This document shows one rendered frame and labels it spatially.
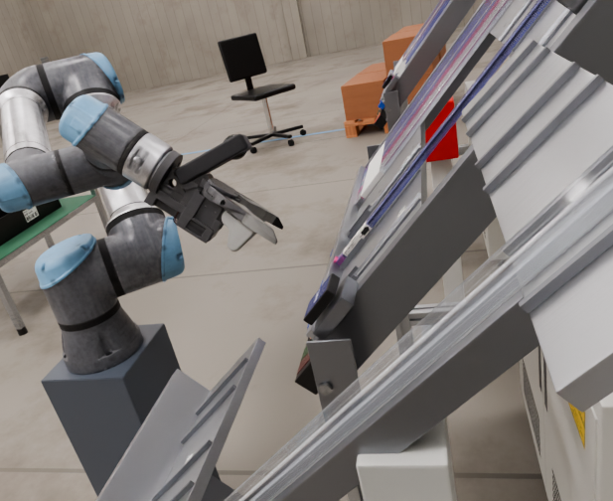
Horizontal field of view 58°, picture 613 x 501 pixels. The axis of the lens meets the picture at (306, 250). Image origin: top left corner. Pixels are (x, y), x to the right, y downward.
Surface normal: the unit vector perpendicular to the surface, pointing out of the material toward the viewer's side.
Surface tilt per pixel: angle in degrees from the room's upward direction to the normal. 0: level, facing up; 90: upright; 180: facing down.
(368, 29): 90
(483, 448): 0
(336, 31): 90
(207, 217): 76
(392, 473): 90
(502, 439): 0
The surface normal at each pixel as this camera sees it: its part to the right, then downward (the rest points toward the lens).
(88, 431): -0.19, 0.44
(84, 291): 0.42, 0.33
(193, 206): -0.01, 0.18
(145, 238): 0.16, -0.38
